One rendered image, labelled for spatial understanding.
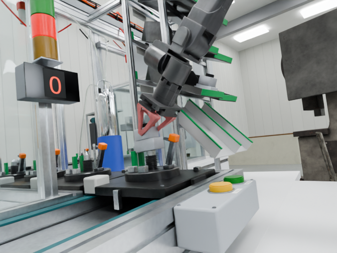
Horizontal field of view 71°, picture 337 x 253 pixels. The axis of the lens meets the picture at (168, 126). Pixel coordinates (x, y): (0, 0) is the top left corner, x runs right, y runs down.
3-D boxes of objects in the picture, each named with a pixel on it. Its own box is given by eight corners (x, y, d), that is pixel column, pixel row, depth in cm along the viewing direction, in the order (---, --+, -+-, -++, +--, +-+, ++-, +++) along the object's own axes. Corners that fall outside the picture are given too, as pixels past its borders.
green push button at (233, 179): (247, 184, 48) (245, 174, 48) (241, 188, 45) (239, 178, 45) (228, 184, 50) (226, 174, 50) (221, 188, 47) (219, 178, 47)
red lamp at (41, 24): (61, 39, 54) (59, 19, 54) (39, 32, 50) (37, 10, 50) (49, 46, 57) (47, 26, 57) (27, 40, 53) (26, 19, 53)
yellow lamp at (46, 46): (63, 61, 54) (61, 40, 54) (41, 55, 49) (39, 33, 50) (50, 67, 56) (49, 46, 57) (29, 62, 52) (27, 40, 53)
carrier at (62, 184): (143, 176, 78) (139, 138, 79) (79, 194, 58) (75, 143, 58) (95, 177, 91) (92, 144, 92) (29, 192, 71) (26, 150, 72)
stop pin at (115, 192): (123, 208, 50) (121, 188, 50) (119, 210, 49) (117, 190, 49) (118, 208, 51) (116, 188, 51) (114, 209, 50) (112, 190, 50)
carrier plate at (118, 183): (215, 175, 64) (214, 167, 64) (166, 199, 44) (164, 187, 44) (146, 176, 77) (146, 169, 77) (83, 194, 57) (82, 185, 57)
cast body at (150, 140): (165, 147, 61) (160, 121, 62) (155, 149, 57) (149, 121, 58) (141, 152, 65) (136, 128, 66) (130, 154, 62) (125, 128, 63)
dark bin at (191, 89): (222, 98, 84) (228, 78, 83) (201, 96, 75) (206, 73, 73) (168, 83, 103) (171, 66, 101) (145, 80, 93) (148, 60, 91)
